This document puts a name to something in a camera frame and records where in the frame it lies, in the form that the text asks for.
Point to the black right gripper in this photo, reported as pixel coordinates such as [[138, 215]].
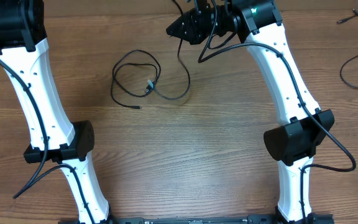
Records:
[[194, 35]]

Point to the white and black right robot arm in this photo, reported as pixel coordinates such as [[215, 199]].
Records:
[[302, 123]]

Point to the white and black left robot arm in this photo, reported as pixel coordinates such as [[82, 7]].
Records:
[[24, 55]]

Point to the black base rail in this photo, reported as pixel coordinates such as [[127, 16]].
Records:
[[250, 219]]

